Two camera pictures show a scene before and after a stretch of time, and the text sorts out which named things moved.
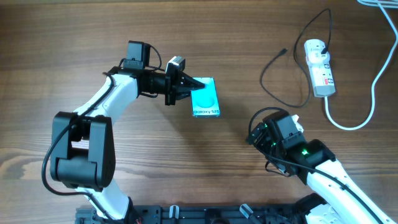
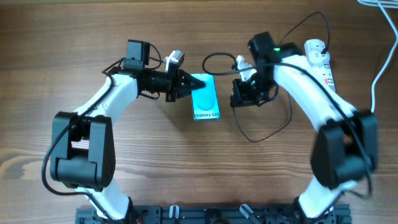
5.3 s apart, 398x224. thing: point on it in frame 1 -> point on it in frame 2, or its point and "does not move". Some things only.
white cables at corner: (381, 4) does not move
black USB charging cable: (323, 52) -> (273, 130)
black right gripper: (258, 135) -> (237, 93)
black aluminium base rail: (268, 213) does not move
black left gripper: (169, 89) does not move
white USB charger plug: (314, 56) does not move
